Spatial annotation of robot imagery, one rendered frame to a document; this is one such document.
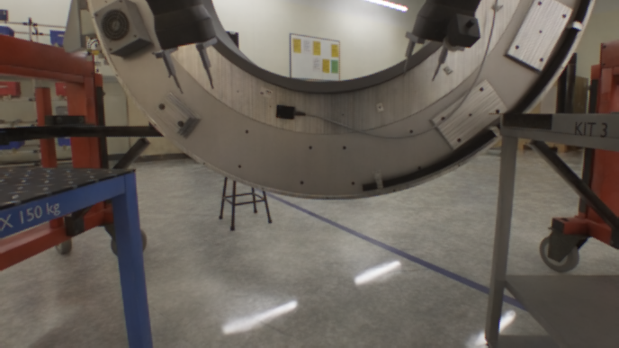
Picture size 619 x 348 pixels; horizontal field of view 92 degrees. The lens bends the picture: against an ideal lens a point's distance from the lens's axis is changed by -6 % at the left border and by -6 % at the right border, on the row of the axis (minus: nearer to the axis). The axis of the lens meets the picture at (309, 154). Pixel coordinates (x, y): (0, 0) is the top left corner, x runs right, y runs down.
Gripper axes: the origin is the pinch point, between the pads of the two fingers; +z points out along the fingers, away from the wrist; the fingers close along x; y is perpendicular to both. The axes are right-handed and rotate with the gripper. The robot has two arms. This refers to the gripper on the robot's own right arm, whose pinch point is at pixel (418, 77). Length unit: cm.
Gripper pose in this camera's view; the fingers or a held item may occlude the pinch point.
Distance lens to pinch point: 54.2
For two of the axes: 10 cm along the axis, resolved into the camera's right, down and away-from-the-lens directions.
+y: 0.9, 5.1, -8.6
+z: -1.6, 8.6, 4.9
